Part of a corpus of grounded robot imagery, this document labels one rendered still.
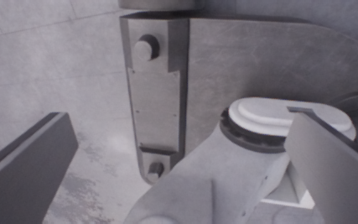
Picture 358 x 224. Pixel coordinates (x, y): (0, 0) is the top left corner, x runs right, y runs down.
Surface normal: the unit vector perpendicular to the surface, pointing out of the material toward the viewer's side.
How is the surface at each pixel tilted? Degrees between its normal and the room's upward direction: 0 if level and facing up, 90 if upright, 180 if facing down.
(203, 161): 90
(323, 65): 0
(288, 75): 0
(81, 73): 0
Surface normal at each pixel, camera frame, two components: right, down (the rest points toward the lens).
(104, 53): -0.18, 0.51
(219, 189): 0.01, -0.85
